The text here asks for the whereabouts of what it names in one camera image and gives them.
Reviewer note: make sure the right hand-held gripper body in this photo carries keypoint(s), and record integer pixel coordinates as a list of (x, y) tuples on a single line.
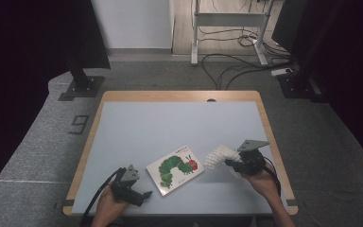
[(252, 162)]

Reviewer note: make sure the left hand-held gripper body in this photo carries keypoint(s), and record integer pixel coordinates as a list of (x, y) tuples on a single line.
[(123, 189)]

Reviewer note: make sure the white knitted cloth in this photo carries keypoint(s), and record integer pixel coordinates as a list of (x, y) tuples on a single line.
[(220, 156)]

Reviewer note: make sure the caterpillar picture book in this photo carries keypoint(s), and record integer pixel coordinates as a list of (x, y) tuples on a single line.
[(175, 171)]

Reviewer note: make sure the person's right hand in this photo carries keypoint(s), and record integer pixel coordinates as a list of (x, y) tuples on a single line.
[(263, 181)]

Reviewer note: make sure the person's left hand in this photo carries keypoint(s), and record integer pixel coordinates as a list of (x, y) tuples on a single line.
[(107, 205)]

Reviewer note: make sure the black tape strip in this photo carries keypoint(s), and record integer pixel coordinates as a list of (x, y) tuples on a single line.
[(291, 202), (69, 202)]

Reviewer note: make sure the light grey table mat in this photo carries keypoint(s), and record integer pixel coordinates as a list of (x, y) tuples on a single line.
[(176, 126)]

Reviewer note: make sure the wooden table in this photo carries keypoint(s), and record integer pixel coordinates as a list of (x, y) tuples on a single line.
[(176, 95)]

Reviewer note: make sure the white power strip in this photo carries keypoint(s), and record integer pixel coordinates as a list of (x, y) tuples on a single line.
[(281, 72)]

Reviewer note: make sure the black curtain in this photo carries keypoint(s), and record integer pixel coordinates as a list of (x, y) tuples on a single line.
[(28, 47), (353, 63)]

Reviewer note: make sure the black stand with base plate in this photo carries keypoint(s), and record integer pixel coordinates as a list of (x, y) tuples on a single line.
[(299, 85), (82, 83)]

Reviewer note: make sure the white metal desk frame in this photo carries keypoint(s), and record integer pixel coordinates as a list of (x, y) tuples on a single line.
[(230, 19)]

